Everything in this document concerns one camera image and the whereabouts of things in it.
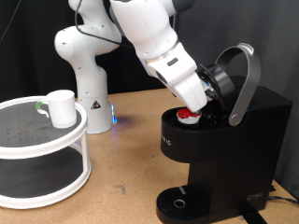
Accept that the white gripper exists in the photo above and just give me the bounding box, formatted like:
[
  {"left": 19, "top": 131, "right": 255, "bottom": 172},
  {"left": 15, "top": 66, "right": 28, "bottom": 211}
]
[{"left": 170, "top": 70, "right": 209, "bottom": 115}]

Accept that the white coffee pod red lid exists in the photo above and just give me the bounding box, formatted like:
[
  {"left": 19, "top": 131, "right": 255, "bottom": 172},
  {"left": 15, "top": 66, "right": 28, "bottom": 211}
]
[{"left": 176, "top": 107, "right": 204, "bottom": 125}]

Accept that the silver coffee machine lid handle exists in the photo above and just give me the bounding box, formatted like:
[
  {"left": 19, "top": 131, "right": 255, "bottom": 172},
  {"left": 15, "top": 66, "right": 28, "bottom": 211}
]
[{"left": 214, "top": 42, "right": 262, "bottom": 127}]

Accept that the black Keurig coffee machine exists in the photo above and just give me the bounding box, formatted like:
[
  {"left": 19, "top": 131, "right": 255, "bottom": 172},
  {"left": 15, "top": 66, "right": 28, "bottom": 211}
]
[{"left": 155, "top": 42, "right": 293, "bottom": 224}]

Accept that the black coffee pod machine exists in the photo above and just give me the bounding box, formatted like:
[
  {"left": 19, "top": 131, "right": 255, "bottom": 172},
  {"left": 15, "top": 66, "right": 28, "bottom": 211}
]
[{"left": 169, "top": 0, "right": 299, "bottom": 200}]

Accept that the white mug with green tape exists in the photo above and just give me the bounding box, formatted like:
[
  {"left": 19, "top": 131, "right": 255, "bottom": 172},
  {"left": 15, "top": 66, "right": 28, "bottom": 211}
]
[{"left": 36, "top": 89, "right": 78, "bottom": 130}]

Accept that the white two-tier round turntable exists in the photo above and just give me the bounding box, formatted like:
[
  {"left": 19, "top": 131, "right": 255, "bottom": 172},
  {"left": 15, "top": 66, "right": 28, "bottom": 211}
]
[{"left": 0, "top": 95, "right": 93, "bottom": 210}]

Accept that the black fabric curtain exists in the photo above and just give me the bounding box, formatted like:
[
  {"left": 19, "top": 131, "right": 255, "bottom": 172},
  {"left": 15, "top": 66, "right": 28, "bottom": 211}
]
[{"left": 0, "top": 0, "right": 176, "bottom": 102}]

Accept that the thin black camera cable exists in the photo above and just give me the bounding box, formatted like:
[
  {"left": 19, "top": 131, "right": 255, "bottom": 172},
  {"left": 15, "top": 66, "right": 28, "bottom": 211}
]
[{"left": 74, "top": 0, "right": 135, "bottom": 49}]

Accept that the black coffee machine power cable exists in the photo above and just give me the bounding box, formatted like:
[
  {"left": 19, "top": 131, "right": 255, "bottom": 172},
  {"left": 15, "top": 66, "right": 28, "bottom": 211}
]
[{"left": 268, "top": 195, "right": 299, "bottom": 206}]

